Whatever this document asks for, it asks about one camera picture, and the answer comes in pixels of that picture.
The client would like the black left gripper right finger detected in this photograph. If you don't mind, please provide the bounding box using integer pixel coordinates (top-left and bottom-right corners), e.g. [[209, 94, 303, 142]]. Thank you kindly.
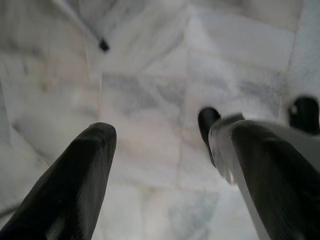
[[228, 119, 320, 240]]

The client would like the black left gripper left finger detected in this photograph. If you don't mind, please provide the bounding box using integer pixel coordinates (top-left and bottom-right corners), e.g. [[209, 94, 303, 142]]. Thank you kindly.
[[0, 121, 118, 240]]

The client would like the black robot foot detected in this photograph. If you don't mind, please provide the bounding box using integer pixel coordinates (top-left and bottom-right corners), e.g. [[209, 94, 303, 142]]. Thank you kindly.
[[287, 96, 320, 137], [197, 106, 222, 168]]

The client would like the black left robot foot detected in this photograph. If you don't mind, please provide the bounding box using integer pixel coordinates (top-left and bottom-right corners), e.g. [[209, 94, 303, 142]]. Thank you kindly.
[[197, 106, 222, 168]]

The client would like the black right robot foot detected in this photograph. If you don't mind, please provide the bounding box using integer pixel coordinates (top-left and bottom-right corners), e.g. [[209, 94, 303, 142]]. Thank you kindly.
[[287, 96, 320, 137]]

